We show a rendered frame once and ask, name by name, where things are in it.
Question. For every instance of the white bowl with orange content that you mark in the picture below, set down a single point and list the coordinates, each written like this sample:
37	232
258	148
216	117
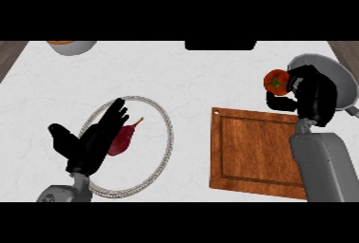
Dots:
71	47

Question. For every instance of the black appliance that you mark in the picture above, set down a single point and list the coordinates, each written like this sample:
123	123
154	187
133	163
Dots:
221	45

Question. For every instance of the dark red chili pepper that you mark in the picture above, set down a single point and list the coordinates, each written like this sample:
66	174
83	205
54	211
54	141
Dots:
123	139

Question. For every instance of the brown wooden cutting board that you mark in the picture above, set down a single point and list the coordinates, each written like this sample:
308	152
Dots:
255	152

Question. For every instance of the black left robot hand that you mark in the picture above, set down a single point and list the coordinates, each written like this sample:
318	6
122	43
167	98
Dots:
97	139

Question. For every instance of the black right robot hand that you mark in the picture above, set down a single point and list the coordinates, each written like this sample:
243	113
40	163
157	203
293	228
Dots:
317	95

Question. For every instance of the red tomato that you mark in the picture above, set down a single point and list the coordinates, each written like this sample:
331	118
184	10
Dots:
277	82

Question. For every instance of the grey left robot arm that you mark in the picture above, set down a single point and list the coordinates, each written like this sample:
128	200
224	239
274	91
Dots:
70	191

